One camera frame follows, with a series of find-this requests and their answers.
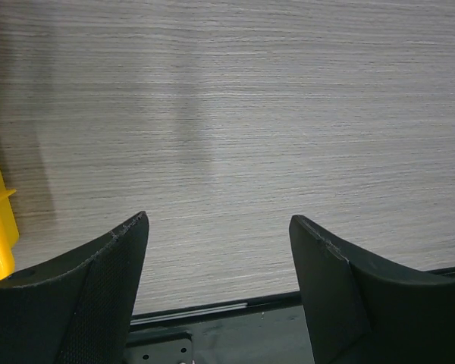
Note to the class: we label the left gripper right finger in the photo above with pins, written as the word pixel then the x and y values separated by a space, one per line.
pixel 363 308

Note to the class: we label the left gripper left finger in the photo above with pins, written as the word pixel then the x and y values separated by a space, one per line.
pixel 76 307

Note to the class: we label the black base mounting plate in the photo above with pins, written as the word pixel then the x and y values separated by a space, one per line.
pixel 261 330

